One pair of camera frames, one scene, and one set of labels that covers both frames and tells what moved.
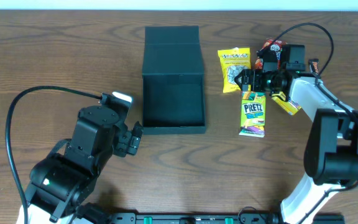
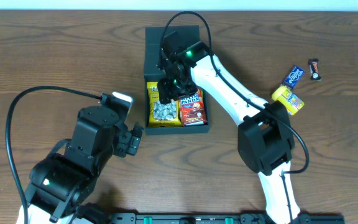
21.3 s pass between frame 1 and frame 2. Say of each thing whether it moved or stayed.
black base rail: stayed
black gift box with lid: stayed
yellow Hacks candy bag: moved
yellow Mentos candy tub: stayed
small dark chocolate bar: stayed
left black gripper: stayed
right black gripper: moved
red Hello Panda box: moved
